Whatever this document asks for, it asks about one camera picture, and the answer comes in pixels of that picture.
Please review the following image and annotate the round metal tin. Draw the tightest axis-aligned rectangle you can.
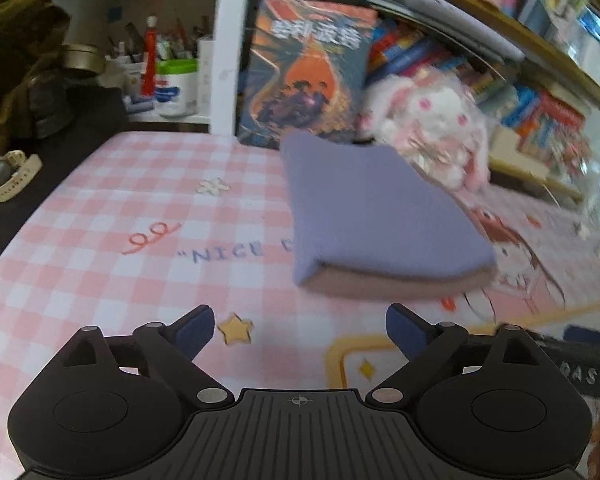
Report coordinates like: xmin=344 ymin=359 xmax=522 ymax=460
xmin=62 ymin=44 xmax=105 ymax=75

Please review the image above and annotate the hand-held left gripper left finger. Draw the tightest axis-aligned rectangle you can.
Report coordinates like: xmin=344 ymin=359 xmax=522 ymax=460
xmin=44 ymin=304 xmax=232 ymax=409

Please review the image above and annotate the pink checked printed table mat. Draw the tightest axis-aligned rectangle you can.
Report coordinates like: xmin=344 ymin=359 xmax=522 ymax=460
xmin=0 ymin=130 xmax=600 ymax=413

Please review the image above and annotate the white and pink plush bunny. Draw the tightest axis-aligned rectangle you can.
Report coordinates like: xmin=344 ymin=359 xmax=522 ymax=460
xmin=362 ymin=66 xmax=493 ymax=193

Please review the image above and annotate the white wristwatch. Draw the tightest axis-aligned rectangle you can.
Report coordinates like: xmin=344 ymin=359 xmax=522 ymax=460
xmin=0 ymin=152 xmax=44 ymax=204

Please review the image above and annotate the white shelf unit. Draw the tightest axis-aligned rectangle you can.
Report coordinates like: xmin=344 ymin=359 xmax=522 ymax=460
xmin=50 ymin=0 xmax=255 ymax=137

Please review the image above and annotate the yellow wooden bookshelf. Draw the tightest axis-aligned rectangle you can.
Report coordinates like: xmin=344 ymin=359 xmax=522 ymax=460
xmin=370 ymin=0 xmax=600 ymax=201

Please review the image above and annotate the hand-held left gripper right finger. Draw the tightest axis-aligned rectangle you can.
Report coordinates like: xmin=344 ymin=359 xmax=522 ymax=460
xmin=366 ymin=303 xmax=557 ymax=409

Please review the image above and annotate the tall white box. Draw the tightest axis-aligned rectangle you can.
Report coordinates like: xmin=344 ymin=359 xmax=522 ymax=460
xmin=196 ymin=35 xmax=215 ymax=117

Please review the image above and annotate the grey flat device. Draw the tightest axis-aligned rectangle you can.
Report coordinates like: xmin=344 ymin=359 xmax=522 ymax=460
xmin=360 ymin=0 xmax=527 ymax=63

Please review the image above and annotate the dark olive jacket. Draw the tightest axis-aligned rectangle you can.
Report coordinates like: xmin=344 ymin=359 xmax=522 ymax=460
xmin=0 ymin=0 xmax=131 ymax=161

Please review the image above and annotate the red-capped bottle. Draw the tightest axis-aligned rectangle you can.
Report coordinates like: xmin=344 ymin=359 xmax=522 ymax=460
xmin=141 ymin=16 xmax=160 ymax=99

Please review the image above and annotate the white jar with green lid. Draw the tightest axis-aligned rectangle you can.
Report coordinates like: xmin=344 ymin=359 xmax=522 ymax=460
xmin=152 ymin=59 xmax=200 ymax=117

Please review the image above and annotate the row of colourful books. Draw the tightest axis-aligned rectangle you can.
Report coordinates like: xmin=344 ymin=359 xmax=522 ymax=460
xmin=369 ymin=0 xmax=600 ymax=173

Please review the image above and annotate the brown and purple sweater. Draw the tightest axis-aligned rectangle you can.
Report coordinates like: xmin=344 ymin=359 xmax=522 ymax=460
xmin=279 ymin=130 xmax=498 ymax=297

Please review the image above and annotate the orange illustrated book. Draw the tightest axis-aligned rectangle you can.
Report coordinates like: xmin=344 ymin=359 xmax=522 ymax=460
xmin=237 ymin=0 xmax=380 ymax=150

